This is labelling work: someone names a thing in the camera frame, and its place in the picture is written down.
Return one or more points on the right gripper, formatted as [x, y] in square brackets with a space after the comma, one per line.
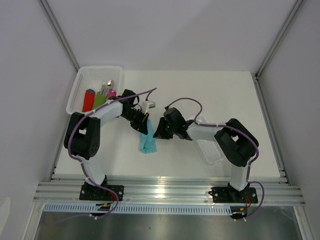
[160, 132]

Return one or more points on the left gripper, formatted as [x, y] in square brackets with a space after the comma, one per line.
[141, 125]

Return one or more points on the teal paper napkin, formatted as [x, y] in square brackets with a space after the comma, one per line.
[147, 142]

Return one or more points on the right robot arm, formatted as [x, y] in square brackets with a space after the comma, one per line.
[237, 144]

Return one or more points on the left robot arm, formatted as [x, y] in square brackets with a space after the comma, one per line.
[82, 141]

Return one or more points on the pink napkin roll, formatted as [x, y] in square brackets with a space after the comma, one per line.
[111, 93]

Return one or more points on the red napkin roll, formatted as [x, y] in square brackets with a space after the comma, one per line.
[88, 102]

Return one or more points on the small white plastic tray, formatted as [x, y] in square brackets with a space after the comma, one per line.
[210, 150]

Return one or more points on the large white plastic basket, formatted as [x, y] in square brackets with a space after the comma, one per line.
[93, 77]

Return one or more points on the aluminium mounting rail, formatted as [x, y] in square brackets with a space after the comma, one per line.
[168, 190]

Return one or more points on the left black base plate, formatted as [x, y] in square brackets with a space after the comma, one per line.
[93, 193]

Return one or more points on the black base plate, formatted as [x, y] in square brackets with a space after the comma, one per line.
[93, 193]
[220, 195]

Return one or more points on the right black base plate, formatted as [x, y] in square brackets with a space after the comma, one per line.
[220, 195]

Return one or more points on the right aluminium frame post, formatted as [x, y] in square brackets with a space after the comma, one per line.
[280, 36]

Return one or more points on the aluminium frame post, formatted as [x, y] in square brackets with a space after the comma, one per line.
[280, 36]
[59, 33]

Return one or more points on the white slotted cable duct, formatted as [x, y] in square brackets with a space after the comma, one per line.
[130, 208]

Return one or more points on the left aluminium frame post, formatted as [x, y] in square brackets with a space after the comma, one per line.
[59, 33]

